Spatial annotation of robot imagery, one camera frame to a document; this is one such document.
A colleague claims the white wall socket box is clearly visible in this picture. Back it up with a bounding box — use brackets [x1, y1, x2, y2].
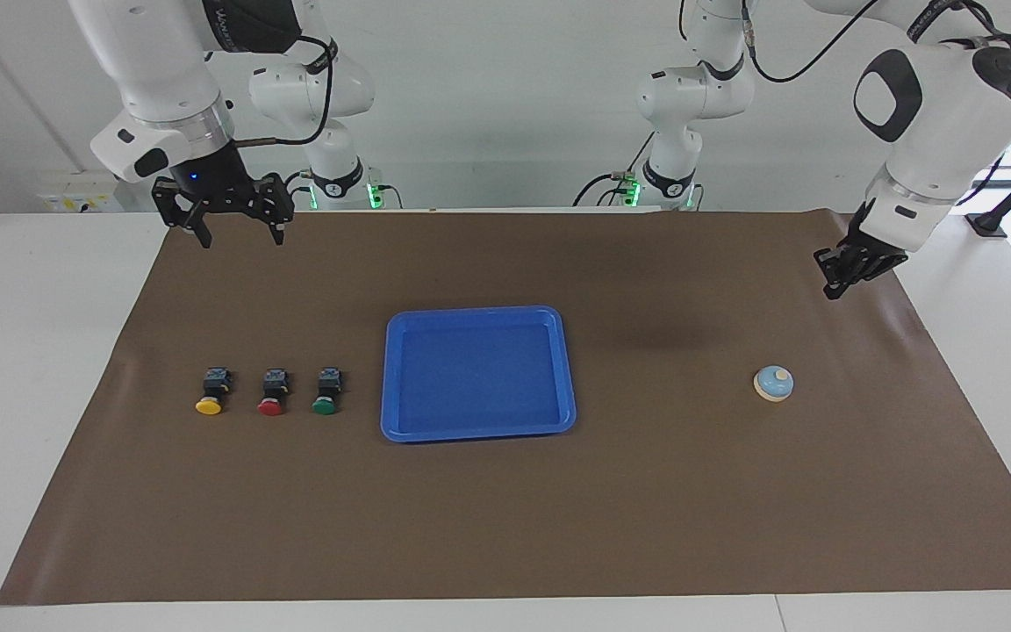
[36, 180, 125, 214]

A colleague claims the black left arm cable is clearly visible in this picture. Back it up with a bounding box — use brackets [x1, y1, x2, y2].
[738, 0, 1011, 209]

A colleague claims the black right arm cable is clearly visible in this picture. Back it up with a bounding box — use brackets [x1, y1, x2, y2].
[233, 33, 337, 147]

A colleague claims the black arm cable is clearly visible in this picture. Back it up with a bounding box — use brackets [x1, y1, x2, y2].
[738, 0, 1011, 209]
[233, 33, 337, 147]

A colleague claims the brown table mat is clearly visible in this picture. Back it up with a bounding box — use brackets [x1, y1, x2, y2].
[0, 209, 1011, 607]

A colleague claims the yellow push button switch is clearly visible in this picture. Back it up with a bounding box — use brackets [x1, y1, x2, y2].
[195, 367, 233, 416]

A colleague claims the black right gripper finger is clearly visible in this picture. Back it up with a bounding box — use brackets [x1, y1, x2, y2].
[152, 177, 213, 250]
[251, 173, 295, 248]

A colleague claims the green push button switch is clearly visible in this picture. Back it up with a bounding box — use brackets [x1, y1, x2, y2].
[312, 367, 344, 416]

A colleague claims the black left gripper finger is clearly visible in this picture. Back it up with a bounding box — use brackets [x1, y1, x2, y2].
[813, 243, 863, 278]
[823, 254, 893, 302]

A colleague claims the blue plastic tray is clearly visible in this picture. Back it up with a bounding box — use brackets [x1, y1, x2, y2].
[380, 305, 577, 443]

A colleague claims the black left base cable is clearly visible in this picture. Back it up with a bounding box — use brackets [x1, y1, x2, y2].
[572, 132, 657, 208]

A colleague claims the red push button switch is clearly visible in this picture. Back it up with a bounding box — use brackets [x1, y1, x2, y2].
[257, 368, 290, 417]

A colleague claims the light blue desk bell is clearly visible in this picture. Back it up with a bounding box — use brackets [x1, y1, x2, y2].
[753, 365, 795, 403]

